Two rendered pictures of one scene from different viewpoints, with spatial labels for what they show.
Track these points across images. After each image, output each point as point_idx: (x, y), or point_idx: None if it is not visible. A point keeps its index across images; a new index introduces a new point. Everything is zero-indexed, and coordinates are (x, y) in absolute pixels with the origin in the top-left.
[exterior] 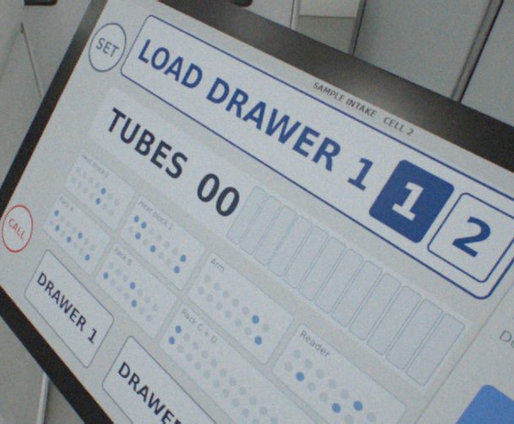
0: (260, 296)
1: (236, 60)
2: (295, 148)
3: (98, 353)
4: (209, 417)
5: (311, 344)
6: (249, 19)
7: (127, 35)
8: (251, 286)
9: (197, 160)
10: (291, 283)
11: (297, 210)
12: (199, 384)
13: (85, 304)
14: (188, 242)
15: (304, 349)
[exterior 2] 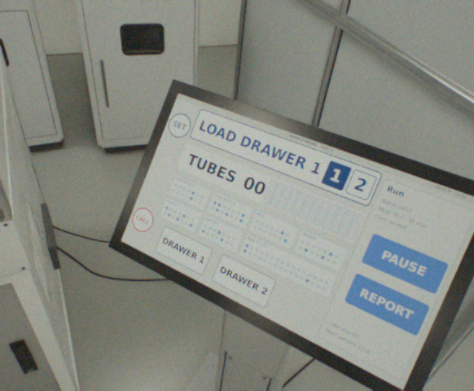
0: (283, 223)
1: (252, 128)
2: (286, 161)
3: (207, 266)
4: (269, 277)
5: (308, 236)
6: (254, 109)
7: (190, 119)
8: (278, 220)
9: (241, 172)
10: (295, 215)
11: (291, 186)
12: (262, 265)
13: (194, 246)
14: (244, 208)
15: (305, 239)
